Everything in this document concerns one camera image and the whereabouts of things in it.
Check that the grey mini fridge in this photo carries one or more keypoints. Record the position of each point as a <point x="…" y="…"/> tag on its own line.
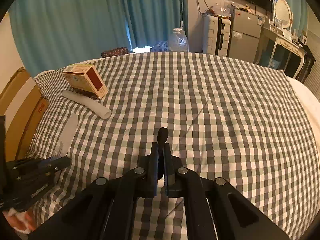
<point x="245" y="34"/>

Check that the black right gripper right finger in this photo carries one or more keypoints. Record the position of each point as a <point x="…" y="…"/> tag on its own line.
<point x="214" y="209"/>

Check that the white ribbed suitcase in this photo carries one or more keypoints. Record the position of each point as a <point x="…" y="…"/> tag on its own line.
<point x="216" y="35"/>

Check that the black ring band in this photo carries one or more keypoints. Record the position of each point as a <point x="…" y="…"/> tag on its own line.
<point x="162" y="137"/>

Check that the white dressing table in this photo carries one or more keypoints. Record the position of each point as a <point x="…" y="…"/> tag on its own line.
<point x="276" y="52"/>

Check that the clear water jug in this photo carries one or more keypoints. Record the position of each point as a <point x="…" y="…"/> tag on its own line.
<point x="178" y="41"/>

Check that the left hand holding gripper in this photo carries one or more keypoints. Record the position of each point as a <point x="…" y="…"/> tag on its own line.
<point x="23" y="222"/>

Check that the teal curtain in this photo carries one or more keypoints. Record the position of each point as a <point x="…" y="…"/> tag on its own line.
<point x="51" y="34"/>
<point x="300" y="15"/>

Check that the small tan cardboard box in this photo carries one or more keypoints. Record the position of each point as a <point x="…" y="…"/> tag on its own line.
<point x="85" y="79"/>

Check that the dark floral patterned bag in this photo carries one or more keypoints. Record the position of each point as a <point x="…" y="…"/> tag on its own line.
<point x="115" y="52"/>

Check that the blue plastic bag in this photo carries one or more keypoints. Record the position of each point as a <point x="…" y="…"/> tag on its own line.
<point x="160" y="47"/>

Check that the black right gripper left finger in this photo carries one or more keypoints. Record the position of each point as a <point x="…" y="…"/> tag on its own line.
<point x="106" y="208"/>

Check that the white paper tube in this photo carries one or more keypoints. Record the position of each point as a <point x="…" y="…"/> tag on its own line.
<point x="97" y="108"/>

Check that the brown cardboard box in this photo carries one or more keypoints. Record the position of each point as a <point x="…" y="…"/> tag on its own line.
<point x="23" y="106"/>

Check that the grey white checkered cloth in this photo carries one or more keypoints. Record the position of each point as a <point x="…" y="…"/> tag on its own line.
<point x="227" y="118"/>

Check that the white oval vanity mirror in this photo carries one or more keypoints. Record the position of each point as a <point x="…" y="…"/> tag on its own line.
<point x="283" y="12"/>

